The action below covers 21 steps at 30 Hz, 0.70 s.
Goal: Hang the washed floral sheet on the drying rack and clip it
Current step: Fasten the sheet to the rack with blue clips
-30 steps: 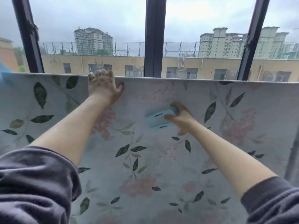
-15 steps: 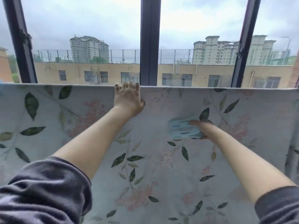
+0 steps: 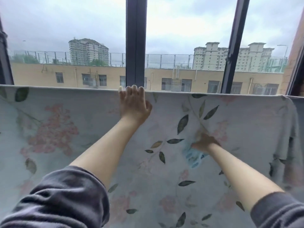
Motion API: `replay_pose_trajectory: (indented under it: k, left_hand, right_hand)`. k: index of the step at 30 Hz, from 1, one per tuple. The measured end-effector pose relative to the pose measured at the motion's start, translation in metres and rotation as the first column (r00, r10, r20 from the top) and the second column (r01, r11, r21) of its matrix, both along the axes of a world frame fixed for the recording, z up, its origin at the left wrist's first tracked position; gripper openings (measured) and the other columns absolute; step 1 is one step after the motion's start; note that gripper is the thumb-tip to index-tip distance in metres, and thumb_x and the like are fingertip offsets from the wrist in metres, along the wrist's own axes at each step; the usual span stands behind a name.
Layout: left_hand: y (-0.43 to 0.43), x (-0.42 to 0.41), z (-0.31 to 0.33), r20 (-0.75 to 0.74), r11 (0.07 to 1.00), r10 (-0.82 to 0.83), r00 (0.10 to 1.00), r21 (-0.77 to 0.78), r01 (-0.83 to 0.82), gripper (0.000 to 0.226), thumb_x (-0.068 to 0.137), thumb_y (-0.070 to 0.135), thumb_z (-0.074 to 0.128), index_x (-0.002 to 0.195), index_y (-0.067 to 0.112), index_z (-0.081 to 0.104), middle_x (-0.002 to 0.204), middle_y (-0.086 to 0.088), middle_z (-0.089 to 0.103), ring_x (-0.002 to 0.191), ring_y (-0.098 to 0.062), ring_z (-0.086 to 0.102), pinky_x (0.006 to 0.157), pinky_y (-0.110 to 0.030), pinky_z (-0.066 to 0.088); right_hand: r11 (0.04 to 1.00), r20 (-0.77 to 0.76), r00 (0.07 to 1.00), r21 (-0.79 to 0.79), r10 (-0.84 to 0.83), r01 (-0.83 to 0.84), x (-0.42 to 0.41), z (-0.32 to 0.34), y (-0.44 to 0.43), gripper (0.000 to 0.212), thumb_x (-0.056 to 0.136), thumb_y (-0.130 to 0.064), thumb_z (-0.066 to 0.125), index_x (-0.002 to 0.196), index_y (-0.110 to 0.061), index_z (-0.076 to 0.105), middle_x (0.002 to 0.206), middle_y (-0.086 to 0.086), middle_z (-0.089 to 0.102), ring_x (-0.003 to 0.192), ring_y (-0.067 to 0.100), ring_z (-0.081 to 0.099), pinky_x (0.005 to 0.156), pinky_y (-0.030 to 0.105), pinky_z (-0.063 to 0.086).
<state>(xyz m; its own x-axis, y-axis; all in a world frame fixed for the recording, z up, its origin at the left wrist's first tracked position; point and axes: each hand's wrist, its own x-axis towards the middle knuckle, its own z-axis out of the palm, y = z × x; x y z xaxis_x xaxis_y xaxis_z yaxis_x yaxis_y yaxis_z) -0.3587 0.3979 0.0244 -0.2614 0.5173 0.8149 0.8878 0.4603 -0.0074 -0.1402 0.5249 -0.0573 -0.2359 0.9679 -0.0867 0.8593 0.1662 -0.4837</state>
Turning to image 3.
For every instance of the person's left middle finger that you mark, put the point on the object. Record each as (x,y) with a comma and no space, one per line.
(135,92)

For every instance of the person's right hand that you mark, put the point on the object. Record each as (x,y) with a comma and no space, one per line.
(206,142)

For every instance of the dark grey sleeve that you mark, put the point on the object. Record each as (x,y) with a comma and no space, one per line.
(59,199)
(280,211)

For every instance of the street lamp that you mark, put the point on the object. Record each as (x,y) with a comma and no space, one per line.
(285,49)

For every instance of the person's right fingers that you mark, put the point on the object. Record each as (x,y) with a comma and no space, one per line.
(199,142)

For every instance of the floral leaf print bed sheet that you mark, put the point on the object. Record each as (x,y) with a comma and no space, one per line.
(59,130)

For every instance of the grey high-rise tower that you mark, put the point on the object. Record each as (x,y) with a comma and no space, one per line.
(87,52)

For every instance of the dark grey right sleeve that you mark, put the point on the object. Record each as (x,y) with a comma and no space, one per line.
(280,211)

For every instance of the blue cleaning cloth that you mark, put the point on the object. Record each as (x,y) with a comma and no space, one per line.
(193,157)

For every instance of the person's right forearm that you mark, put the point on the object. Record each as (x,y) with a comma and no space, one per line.
(239,174)

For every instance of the person's left forearm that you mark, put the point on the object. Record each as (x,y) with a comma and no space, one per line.
(104,151)

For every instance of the person's left little finger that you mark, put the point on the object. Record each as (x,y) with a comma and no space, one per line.
(122,93)

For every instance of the cream high-rise apartment block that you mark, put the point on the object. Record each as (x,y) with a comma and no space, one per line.
(209,56)

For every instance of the person's left hand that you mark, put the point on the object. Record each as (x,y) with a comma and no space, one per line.
(133,109)

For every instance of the person's left thumb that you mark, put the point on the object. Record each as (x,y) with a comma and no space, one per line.
(149,107)

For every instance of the wide dark window mullion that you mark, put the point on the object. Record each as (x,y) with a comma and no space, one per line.
(135,40)

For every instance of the dark grey left sleeve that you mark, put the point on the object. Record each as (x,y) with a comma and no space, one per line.
(59,199)

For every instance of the dark window side frame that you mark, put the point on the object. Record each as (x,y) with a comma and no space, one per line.
(295,75)
(4,61)

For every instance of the slim dark window mullion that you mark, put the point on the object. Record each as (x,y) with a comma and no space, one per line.
(235,45)

